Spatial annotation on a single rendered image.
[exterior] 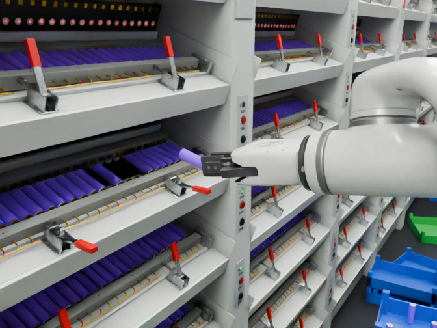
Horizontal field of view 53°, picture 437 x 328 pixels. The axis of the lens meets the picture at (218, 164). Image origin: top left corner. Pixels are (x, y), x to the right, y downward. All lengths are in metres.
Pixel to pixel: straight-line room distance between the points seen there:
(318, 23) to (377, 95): 1.06
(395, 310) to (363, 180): 1.05
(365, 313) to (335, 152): 1.76
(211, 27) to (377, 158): 0.52
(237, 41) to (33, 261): 0.57
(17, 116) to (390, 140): 0.44
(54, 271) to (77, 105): 0.23
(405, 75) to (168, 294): 0.62
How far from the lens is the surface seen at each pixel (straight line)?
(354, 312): 2.26
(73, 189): 0.77
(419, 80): 0.49
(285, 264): 1.43
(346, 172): 0.55
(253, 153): 0.59
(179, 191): 0.84
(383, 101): 0.54
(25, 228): 0.68
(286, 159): 0.57
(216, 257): 1.04
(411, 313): 1.52
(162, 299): 0.90
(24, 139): 0.60
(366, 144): 0.54
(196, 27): 0.97
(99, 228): 0.73
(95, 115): 0.66
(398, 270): 2.46
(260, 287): 1.30
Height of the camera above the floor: 1.26
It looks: 17 degrees down
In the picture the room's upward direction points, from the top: straight up
